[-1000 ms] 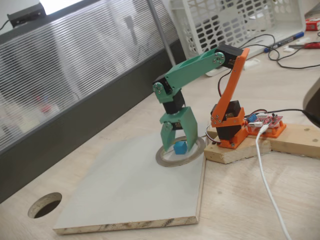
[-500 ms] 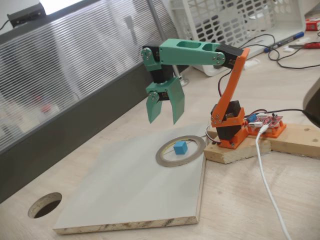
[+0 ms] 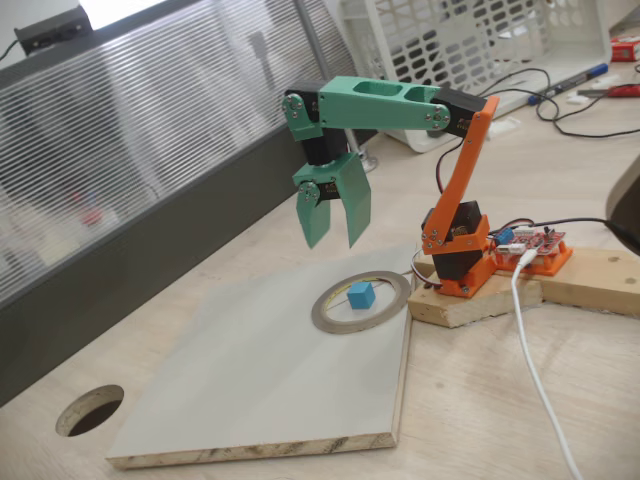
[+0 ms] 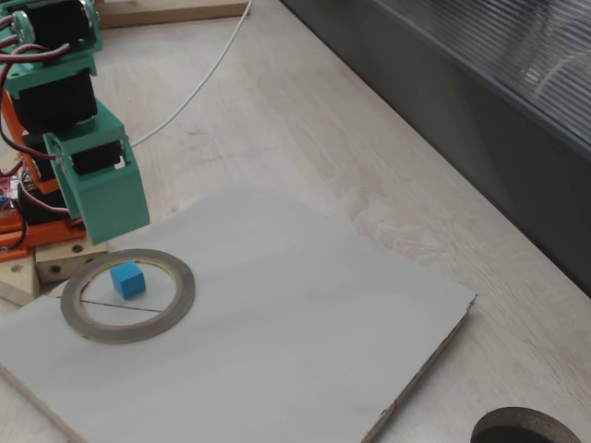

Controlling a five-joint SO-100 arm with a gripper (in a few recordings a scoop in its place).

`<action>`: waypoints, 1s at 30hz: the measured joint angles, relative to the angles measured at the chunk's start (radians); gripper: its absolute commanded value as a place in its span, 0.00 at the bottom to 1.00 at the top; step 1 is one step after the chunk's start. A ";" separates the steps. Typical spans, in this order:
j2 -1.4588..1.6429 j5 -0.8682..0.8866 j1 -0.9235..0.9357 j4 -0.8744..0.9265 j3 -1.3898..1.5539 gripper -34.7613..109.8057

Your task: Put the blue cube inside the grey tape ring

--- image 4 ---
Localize white USB cable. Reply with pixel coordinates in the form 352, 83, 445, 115
130, 0, 254, 148

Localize blue cube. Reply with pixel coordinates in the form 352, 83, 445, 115
109, 260, 147, 300

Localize base servo wire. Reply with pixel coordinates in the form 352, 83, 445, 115
18, 186, 88, 231

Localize wooden plank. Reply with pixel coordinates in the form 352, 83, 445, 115
99, 0, 250, 30
0, 256, 42, 308

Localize wooden base block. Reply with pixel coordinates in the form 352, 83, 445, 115
34, 220, 110, 283

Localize grey ring of tape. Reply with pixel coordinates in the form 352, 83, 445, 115
59, 248, 196, 345

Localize grey chipboard panel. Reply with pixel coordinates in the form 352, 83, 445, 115
0, 184, 478, 443

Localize ribbed translucent desk partition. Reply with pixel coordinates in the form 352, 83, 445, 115
281, 0, 591, 297

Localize red controller circuit board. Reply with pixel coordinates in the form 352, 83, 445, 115
0, 171, 22, 214

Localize wrist servo wire bundle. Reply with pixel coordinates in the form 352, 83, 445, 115
0, 13, 71, 80

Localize black power cable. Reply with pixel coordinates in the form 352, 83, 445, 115
0, 210, 27, 254

